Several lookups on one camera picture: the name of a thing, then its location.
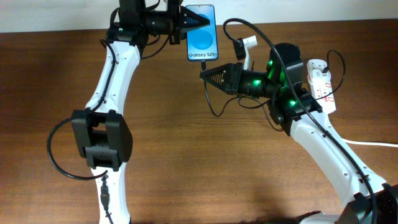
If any blue Galaxy smartphone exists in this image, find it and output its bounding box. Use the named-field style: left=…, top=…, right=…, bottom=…
left=186, top=4, right=218, bottom=61

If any black USB charging cable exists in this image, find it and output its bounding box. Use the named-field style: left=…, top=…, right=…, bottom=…
left=200, top=49, right=346, bottom=132

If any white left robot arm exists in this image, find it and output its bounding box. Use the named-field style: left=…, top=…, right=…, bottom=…
left=72, top=0, right=210, bottom=223

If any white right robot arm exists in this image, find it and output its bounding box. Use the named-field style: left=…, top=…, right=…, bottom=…
left=200, top=43, right=397, bottom=223

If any white USB charger plug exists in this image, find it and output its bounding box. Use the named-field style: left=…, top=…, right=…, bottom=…
left=307, top=59, right=328, bottom=79

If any white power strip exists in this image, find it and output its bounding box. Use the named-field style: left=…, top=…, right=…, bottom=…
left=307, top=71, right=336, bottom=114

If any white power strip cord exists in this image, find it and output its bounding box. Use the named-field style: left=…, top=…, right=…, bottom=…
left=343, top=139, right=398, bottom=149

